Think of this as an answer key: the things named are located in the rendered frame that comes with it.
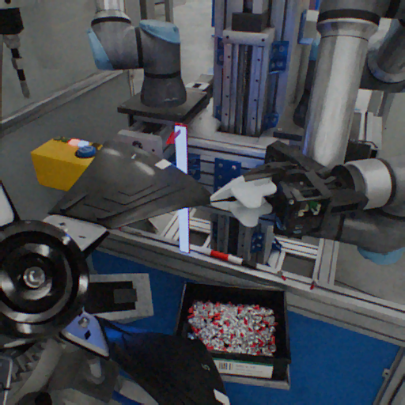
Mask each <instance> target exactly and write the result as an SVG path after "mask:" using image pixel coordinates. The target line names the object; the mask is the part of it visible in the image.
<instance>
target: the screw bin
mask: <svg viewBox="0 0 405 405"><path fill-rule="evenodd" d="M193 299H195V300H198V299H199V300H200V301H208V300H210V301H217V302H229V301H231V303H237V304H249V305H252V304H254V305H264V307H274V308H275V311H276V314H278V315H279V316H278V318H277V317H276V322H277V323H278V324H277V325H276V331H277V340H279V342H280V343H277V349H278V356H277V357H274V356H265V355H258V354H242V353H240V352H233V351H225V350H210V349H209V351H210V354H211V356H212V358H213V359H214V362H215V365H216V367H217V369H218V370H219V373H228V375H236V376H244V377H259V378H267V379H275V380H285V376H286V370H287V365H291V364H292V358H291V347H290V336H289V325H288V313H287V302H286V290H280V289H270V288H260V287H250V286H232V285H222V284H213V283H212V282H193V281H187V280H184V286H183V290H182V294H181V299H180V303H179V307H178V311H177V315H176V323H175V327H174V332H173V335H175V336H182V337H185V333H186V328H187V317H188V314H189V309H190V303H191V300H193Z"/></svg>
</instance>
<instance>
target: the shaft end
mask: <svg viewBox="0 0 405 405"><path fill-rule="evenodd" d="M24 278H25V282H26V283H27V284H28V285H29V286H31V287H32V288H33V287H37V286H41V285H42V284H43V283H44V282H45V279H46V275H45V272H44V271H43V270H42V269H41V268H39V267H30V268H28V269H27V270H26V271H25V276H24Z"/></svg>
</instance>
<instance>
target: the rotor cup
mask: <svg viewBox="0 0 405 405"><path fill-rule="evenodd" d="M30 267H39V268H41V269H42V270H43V271H44V272H45V275H46V279H45V282H44V283H43V284H42V285H41V286H37V287H33V288H32V287H31V286H29V285H28V284H27V283H26V282H25V278H24V276H25V271H26V270H27V269H28V268H30ZM88 291H89V270H88V265H87V262H86V260H85V257H84V255H83V252H82V250H81V249H80V247H79V246H78V244H77V243H75V241H74V239H73V238H72V237H71V236H70V235H69V234H67V233H66V232H65V231H62V230H61V229H59V228H58V226H56V225H52V224H50V223H47V222H45V221H37V220H20V221H12V222H7V223H5V224H2V225H1V226H0V353H2V354H5V355H9V356H10V357H11V358H12V360H13V359H15V358H17V357H20V356H21V355H22V354H24V352H25V351H27V350H29V349H30V348H31V347H32V346H33V345H34V343H35V342H36V341H40V340H42V339H47V338H50V337H52V336H54V335H55V334H57V333H59V332H61V331H62V330H64V329H65V328H66V327H67V326H69V324H71V323H72V322H73V321H74V319H75V318H76V317H77V316H78V313H79V312H80V311H81V310H82V309H83V307H84V305H85V301H86V298H87V295H88ZM16 341H22V342H24V344H21V345H18V346H13V347H7V346H5V345H9V344H11V343H13V342H16Z"/></svg>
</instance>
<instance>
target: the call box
mask: <svg viewBox="0 0 405 405"><path fill-rule="evenodd" d="M80 148H81V146H79V145H78V144H77V145H73V144H70V143H69V142H68V143H65V142H61V141H60V142H58V141H54V139H52V140H50V141H49V142H47V143H45V144H43V145H42V146H40V147H38V148H36V150H34V151H32V152H31V156H32V161H33V164H34V168H35V170H36V176H37V179H38V182H39V184H42V185H45V186H48V187H51V188H54V189H58V190H61V191H69V190H70V189H71V186H72V185H73V184H74V182H76V181H77V180H78V179H79V177H80V176H81V174H82V173H83V172H84V171H85V169H86V168H87V166H89V165H90V163H91V162H92V159H93V158H94V157H95V156H96V154H97V153H98V151H99V150H100V149H101V148H102V145H101V146H99V148H97V149H96V153H95V154H94V155H92V156H88V157H82V156H79V155H78V150H79V149H80Z"/></svg>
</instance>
